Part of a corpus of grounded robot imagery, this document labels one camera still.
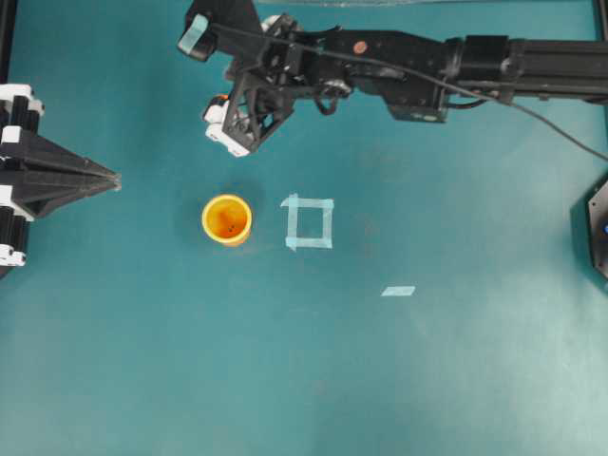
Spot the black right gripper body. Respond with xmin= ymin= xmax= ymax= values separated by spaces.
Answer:
xmin=225 ymin=14 xmax=323 ymax=124

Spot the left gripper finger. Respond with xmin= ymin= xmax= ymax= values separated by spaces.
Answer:
xmin=1 ymin=125 xmax=121 ymax=186
xmin=1 ymin=178 xmax=121 ymax=219

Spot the wrist camera with teal tape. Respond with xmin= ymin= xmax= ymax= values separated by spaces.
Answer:
xmin=178 ymin=0 xmax=263 ymax=62

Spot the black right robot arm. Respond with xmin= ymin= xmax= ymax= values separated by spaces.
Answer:
xmin=231 ymin=15 xmax=607 ymax=122

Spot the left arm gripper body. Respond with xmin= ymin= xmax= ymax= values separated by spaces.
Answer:
xmin=1 ymin=84 xmax=45 ymax=279

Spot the orange plastic cup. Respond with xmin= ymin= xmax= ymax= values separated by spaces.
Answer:
xmin=200 ymin=194 xmax=253 ymax=247

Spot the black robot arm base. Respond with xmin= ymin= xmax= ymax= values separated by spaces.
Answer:
xmin=570 ymin=174 xmax=607 ymax=288

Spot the black camera cable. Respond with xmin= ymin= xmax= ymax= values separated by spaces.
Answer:
xmin=212 ymin=22 xmax=608 ymax=162

